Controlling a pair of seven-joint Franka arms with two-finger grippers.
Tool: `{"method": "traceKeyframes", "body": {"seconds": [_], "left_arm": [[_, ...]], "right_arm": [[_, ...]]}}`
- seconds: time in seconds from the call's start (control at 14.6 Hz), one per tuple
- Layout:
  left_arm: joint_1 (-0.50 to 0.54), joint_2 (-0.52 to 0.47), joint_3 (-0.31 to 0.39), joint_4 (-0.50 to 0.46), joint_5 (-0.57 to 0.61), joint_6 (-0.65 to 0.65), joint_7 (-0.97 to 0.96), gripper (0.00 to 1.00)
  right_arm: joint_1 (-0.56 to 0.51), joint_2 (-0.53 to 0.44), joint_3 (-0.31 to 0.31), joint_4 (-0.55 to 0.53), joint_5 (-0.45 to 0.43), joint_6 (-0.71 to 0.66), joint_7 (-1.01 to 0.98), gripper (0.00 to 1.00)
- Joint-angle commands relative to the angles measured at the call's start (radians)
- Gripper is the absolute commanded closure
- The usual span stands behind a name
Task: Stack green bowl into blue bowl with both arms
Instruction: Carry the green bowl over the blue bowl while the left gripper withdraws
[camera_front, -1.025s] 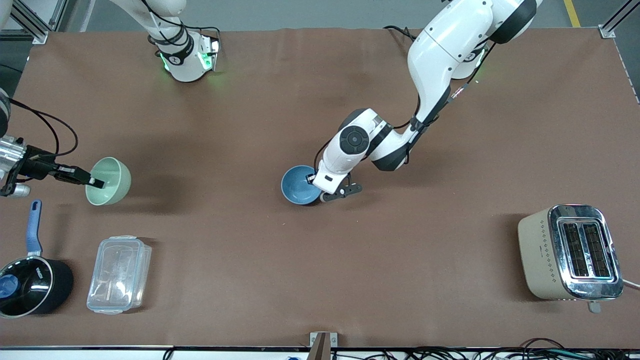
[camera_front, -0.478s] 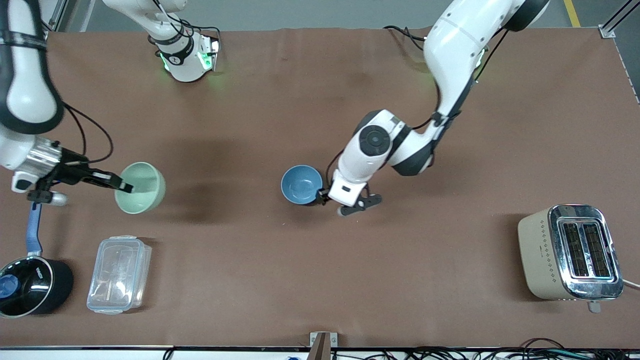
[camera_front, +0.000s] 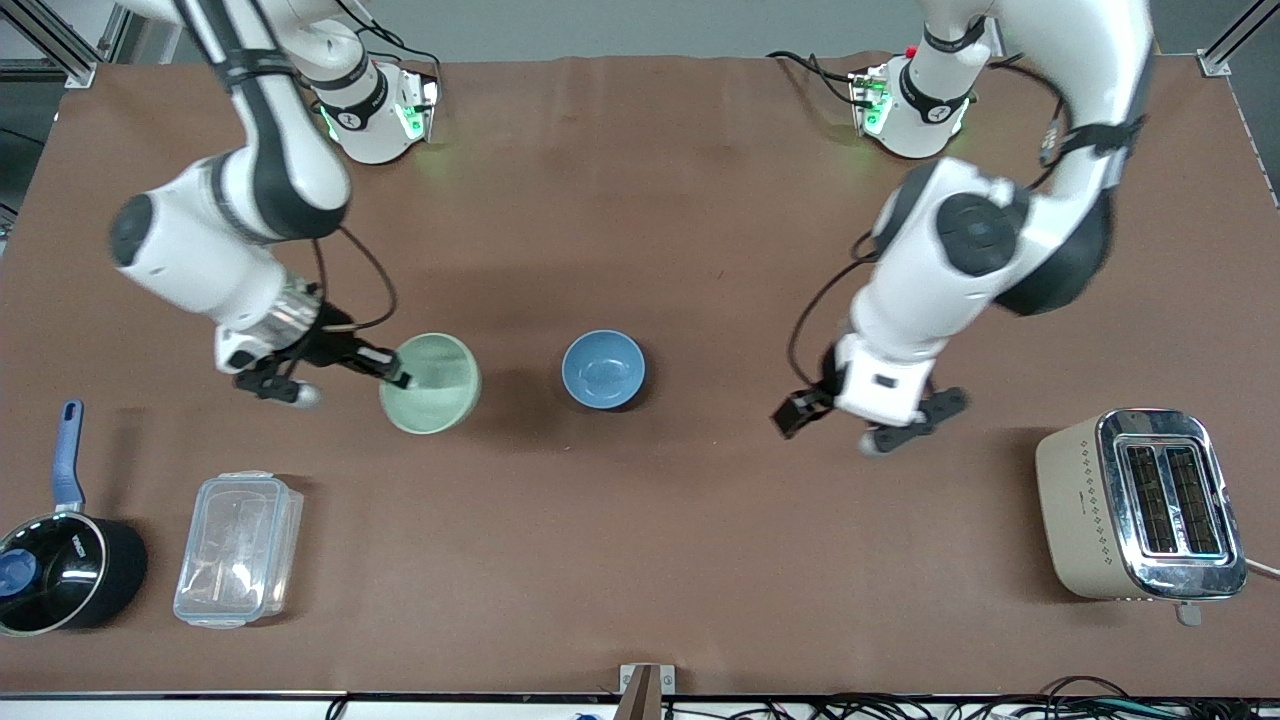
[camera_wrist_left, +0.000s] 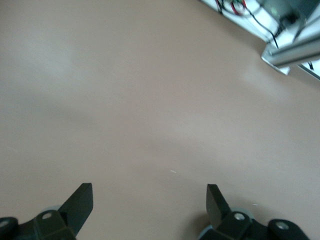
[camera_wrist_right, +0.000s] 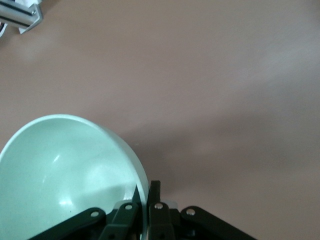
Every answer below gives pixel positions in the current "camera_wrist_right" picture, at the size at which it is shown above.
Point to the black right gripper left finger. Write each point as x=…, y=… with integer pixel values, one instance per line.
x=120, y=220

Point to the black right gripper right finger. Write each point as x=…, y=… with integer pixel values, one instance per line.
x=175, y=225

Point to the green bowl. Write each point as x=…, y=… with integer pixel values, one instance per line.
x=62, y=170

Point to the brown table cover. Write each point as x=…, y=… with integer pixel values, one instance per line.
x=200, y=100

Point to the aluminium frame bracket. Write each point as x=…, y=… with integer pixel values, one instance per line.
x=22, y=15

